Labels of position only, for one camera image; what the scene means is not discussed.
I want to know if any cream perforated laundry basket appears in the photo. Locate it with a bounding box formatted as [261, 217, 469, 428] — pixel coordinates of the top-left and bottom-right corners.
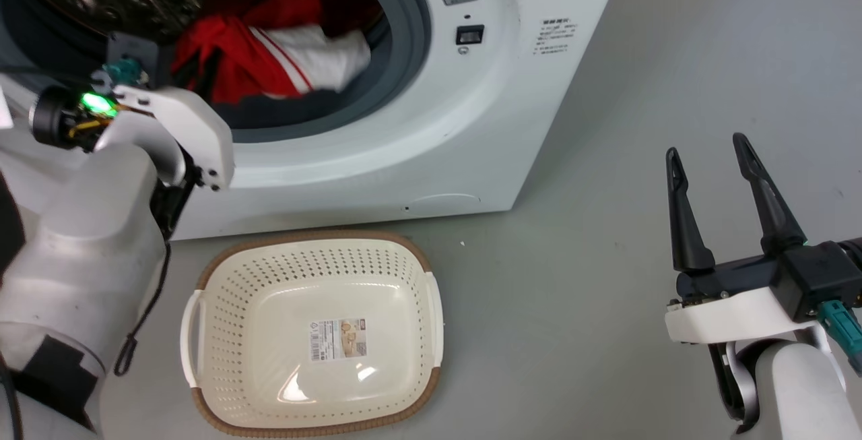
[180, 229, 445, 439]

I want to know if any white front-load washing machine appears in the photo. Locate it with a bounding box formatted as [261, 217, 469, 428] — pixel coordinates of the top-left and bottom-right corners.
[0, 0, 630, 242]

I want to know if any paper product label sticker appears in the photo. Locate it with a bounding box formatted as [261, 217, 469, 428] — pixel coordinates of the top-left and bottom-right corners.
[309, 319, 368, 363]

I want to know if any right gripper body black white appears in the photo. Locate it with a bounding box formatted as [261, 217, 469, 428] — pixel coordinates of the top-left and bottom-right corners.
[665, 243, 847, 346]

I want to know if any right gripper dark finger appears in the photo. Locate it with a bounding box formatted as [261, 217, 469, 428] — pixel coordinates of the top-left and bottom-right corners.
[666, 147, 717, 274]
[732, 132, 808, 256]

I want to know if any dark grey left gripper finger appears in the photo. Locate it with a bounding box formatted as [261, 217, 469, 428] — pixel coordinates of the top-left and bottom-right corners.
[151, 168, 203, 239]

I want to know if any teal cable connector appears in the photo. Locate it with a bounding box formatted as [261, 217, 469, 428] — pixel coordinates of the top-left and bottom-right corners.
[104, 58, 148, 86]
[816, 299, 862, 375]

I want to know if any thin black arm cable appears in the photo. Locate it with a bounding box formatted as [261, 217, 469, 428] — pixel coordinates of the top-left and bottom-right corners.
[113, 234, 174, 378]
[706, 342, 750, 426]

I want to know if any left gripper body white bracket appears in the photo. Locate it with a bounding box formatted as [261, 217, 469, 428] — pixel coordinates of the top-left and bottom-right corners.
[86, 85, 235, 192]

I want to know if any grey rubber door gasket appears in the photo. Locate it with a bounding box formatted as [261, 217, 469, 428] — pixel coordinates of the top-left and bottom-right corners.
[0, 0, 432, 145]

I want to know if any red and white jacket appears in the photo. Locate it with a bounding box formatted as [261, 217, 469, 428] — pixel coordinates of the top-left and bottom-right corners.
[171, 0, 372, 105]

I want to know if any printed warning label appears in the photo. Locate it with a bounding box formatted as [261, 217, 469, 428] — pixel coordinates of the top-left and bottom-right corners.
[533, 17, 580, 57]

